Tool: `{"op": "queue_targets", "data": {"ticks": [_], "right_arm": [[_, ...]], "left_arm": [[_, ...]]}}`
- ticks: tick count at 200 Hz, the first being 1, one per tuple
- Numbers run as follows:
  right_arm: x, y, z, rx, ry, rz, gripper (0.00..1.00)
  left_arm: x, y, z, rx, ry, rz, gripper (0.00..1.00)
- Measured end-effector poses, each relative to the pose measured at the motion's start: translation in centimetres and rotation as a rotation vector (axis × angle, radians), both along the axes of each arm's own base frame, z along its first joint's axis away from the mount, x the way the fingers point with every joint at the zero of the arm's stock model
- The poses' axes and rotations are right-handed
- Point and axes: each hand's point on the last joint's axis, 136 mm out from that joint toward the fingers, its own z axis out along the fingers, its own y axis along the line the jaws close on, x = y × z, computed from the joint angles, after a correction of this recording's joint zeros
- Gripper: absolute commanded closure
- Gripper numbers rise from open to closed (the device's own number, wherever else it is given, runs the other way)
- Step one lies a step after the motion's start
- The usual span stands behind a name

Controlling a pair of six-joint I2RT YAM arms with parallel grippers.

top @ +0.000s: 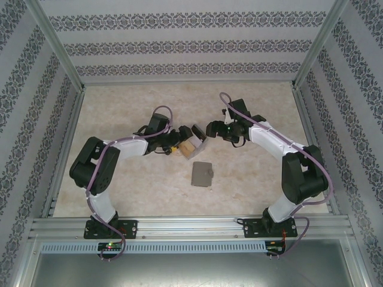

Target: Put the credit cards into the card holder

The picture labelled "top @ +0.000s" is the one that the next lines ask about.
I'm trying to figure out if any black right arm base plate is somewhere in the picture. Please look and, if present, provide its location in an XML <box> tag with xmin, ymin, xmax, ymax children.
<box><xmin>244</xmin><ymin>218</ymin><xmax>299</xmax><ymax>239</ymax></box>

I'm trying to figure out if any grey metal panel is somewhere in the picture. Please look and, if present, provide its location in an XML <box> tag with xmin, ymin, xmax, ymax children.
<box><xmin>29</xmin><ymin>252</ymin><xmax>364</xmax><ymax>287</ymax></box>

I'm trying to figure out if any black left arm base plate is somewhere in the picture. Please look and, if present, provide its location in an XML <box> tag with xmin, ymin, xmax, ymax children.
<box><xmin>84</xmin><ymin>219</ymin><xmax>138</xmax><ymax>240</ymax></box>

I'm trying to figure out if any slotted grey cable duct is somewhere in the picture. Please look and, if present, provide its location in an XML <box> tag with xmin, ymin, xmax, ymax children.
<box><xmin>40</xmin><ymin>240</ymin><xmax>267</xmax><ymax>254</ymax></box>

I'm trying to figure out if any grey leather card holder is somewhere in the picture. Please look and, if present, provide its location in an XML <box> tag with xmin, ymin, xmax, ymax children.
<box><xmin>190</xmin><ymin>161</ymin><xmax>215</xmax><ymax>188</ymax></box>

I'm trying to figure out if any gold credit card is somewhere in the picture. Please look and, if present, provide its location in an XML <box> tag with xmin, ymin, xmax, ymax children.
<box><xmin>179</xmin><ymin>141</ymin><xmax>196</xmax><ymax>157</ymax></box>

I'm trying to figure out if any black credit card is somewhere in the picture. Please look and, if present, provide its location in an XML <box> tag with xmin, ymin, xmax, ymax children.
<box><xmin>191</xmin><ymin>125</ymin><xmax>208</xmax><ymax>141</ymax></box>

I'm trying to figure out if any aluminium frame post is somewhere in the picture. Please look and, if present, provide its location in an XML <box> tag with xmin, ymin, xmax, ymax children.
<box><xmin>26</xmin><ymin>0</ymin><xmax>86</xmax><ymax>93</ymax></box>
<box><xmin>291</xmin><ymin>0</ymin><xmax>360</xmax><ymax>90</ymax></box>

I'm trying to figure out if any aluminium mounting rail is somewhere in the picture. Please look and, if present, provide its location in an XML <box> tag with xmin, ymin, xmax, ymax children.
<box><xmin>28</xmin><ymin>217</ymin><xmax>358</xmax><ymax>240</ymax></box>

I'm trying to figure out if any clear acrylic card box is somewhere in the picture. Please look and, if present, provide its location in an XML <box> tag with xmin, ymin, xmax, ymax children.
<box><xmin>178</xmin><ymin>124</ymin><xmax>209</xmax><ymax>158</ymax></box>

